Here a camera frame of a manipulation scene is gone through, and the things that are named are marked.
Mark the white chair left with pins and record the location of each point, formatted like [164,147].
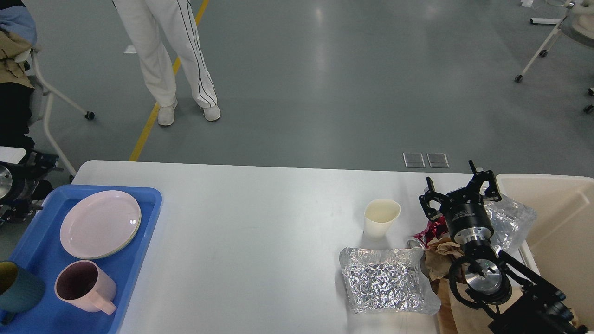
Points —
[41,103]

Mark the white chair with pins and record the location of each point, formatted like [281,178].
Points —
[576,24]
[41,103]

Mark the white chair right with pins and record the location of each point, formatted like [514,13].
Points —
[576,24]

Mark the crushed red can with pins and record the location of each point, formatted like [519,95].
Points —
[434,230]

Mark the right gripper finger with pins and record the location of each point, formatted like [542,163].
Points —
[431,195]
[483,185]

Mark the seated person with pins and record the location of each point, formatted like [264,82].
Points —
[18,35]

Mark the blue plastic tray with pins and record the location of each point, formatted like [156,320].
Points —
[40,251]

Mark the person in white trousers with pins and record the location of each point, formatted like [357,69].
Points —
[147,23]

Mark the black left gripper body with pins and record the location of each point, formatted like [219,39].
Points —
[13,182]

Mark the floor socket plate right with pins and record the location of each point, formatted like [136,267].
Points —
[438,160]

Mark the flat aluminium foil tray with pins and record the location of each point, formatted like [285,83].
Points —
[387,280]

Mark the brown paper bag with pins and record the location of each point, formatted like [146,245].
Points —
[453,317]

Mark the pink mug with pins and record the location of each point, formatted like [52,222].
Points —
[84,285]

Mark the beige plastic bin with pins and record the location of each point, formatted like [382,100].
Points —
[560,244]

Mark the cream paper cup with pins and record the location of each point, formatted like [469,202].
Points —
[379,216]

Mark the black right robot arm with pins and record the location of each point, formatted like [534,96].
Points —
[518,300]

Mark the floor socket plate left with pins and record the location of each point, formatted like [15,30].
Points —
[414,160]

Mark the crumpled foil container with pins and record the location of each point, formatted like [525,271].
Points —
[511,221]

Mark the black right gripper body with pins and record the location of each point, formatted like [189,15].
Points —
[466,217]

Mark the yellow plate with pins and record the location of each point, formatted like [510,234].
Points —
[127,245]

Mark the floor socket plate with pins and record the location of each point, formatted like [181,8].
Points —
[438,160]
[414,160]

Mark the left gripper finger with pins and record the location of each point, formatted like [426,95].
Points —
[39,164]
[19,208]

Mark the white side table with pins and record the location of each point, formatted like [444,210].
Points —
[12,155]

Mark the teal mug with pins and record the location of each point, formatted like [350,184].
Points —
[20,290]

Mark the pink plate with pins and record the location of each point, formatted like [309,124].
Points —
[100,225]

